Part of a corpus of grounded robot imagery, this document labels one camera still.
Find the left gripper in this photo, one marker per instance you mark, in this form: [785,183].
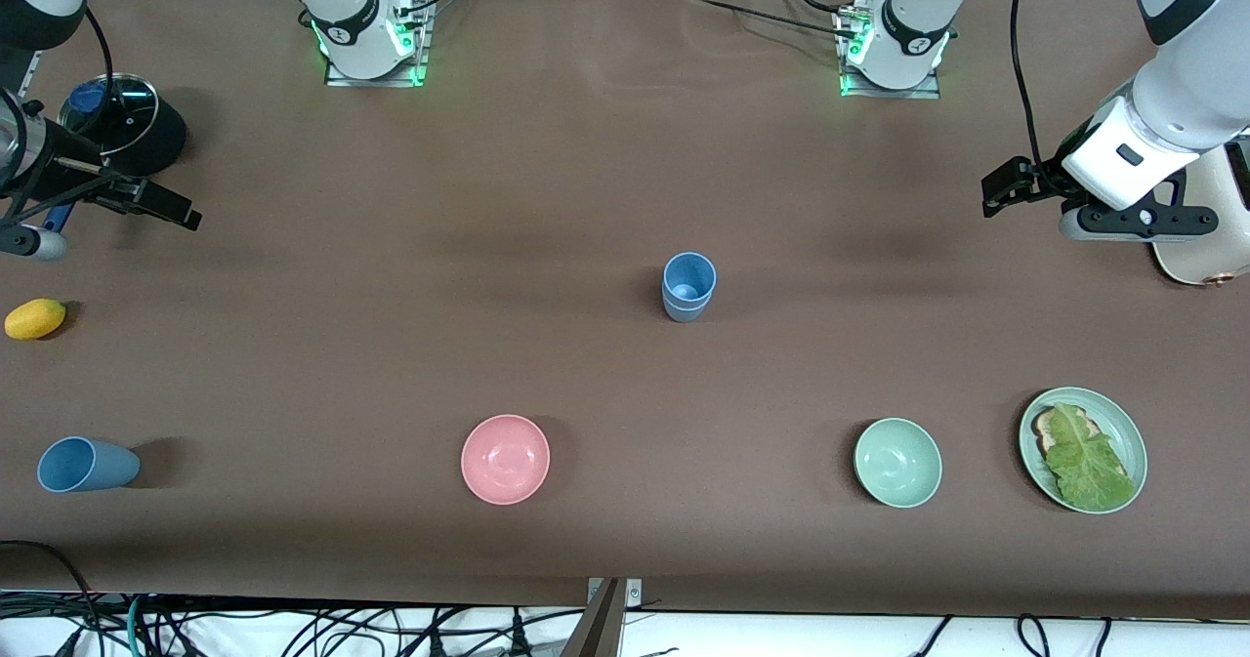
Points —
[1049,176]

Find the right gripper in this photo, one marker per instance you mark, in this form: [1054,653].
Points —
[61,166]

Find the blue plastic cup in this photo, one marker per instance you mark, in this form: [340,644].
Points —
[687,311]
[88,465]
[689,274]

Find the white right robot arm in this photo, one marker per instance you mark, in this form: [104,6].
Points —
[347,13]

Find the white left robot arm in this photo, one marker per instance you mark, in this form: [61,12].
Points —
[1201,81]

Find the glass lid with blue knob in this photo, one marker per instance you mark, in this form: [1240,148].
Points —
[132,110]

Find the yellow lemon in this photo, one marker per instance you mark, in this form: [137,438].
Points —
[34,319]

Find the beige rounded appliance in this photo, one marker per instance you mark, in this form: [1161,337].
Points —
[1201,259]

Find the toast bread slice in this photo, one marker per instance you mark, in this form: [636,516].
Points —
[1047,429]

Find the pale green plate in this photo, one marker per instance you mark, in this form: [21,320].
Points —
[1123,432]

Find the green lettuce leaf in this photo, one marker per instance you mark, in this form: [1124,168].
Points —
[1089,467]

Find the pale green bowl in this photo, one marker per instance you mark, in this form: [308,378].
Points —
[897,462]

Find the pink bowl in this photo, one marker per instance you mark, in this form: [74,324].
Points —
[505,459]

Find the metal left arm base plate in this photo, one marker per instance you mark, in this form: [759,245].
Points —
[889,94]

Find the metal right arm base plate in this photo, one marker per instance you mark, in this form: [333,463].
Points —
[376,82]

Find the small metal table bracket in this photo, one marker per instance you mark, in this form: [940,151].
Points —
[635,592]

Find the dark angled table post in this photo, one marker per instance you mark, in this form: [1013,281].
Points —
[596,633]

